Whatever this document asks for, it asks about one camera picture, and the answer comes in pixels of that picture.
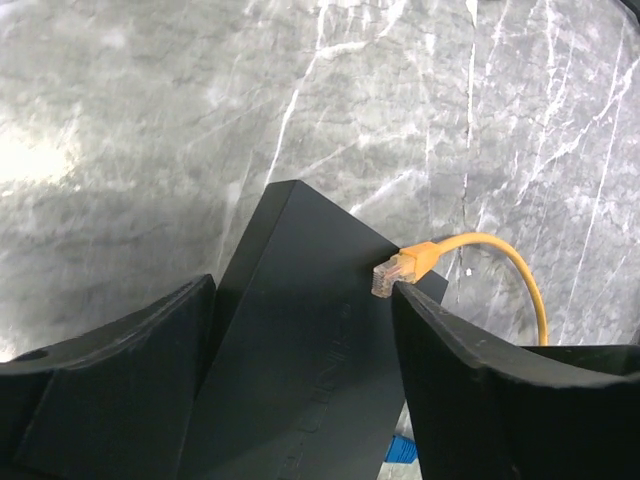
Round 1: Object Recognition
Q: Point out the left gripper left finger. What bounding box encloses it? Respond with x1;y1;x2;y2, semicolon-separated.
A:
1;275;216;479

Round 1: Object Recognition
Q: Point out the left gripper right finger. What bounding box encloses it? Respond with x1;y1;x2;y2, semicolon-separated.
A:
392;283;639;479

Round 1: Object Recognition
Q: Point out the blue ethernet cable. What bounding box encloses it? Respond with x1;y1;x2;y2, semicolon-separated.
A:
383;434;419;465

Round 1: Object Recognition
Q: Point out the yellow ethernet cable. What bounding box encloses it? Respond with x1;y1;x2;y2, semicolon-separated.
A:
370;232;550;347

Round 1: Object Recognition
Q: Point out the black network switch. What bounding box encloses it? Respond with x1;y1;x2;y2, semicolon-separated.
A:
177;179;449;480

